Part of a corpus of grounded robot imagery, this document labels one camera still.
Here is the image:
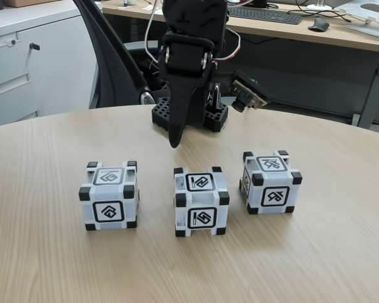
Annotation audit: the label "white cube S symbol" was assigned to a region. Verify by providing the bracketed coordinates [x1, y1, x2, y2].
[173, 166, 231, 237]

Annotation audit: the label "white cube R symbol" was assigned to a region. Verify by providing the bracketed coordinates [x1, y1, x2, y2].
[239, 150, 303, 215]

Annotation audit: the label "silver table clamp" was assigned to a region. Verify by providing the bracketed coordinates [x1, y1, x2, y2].
[208, 83, 224, 110]

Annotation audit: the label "white paper sheets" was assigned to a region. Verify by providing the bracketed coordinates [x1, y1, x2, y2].
[143, 3, 165, 15]

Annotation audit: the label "black office chair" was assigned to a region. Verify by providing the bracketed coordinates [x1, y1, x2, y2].
[72, 0, 171, 110]

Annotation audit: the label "dark grey keyboard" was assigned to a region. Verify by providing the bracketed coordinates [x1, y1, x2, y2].
[229, 6, 304, 25]

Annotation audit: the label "wooden office desk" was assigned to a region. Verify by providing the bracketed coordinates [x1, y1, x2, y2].
[102, 0, 379, 130]

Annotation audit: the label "white cube house symbol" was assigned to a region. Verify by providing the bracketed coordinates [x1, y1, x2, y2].
[78, 160, 140, 231]

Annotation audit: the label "white drawer cabinet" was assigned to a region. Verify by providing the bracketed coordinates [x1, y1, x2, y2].
[0, 6, 99, 130]

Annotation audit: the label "dark grey computer mouse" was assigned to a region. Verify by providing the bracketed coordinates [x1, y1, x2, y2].
[308, 17, 331, 32]

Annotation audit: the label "white round stand base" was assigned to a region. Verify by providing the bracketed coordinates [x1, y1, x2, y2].
[306, 0, 334, 12]

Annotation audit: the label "brown cardboard box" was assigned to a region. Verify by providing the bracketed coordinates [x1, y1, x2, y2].
[8, 0, 56, 8]

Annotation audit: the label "silver laptop stand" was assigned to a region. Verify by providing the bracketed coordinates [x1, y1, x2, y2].
[342, 1, 379, 39]

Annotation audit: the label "red white servo cable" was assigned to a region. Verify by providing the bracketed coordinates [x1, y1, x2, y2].
[214, 28, 243, 64]
[144, 0, 165, 67]

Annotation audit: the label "small board camera module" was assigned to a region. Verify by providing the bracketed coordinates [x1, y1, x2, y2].
[230, 71, 269, 113]

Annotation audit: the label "black desk cable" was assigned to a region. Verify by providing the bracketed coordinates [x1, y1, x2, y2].
[268, 2, 351, 23]

